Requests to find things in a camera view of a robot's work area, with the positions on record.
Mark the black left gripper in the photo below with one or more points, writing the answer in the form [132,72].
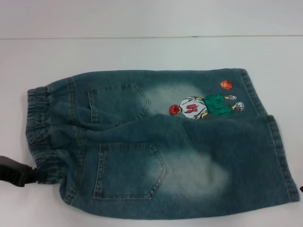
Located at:
[14,171]

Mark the blue denim shorts basketball print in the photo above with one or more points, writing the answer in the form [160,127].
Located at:
[146,132]

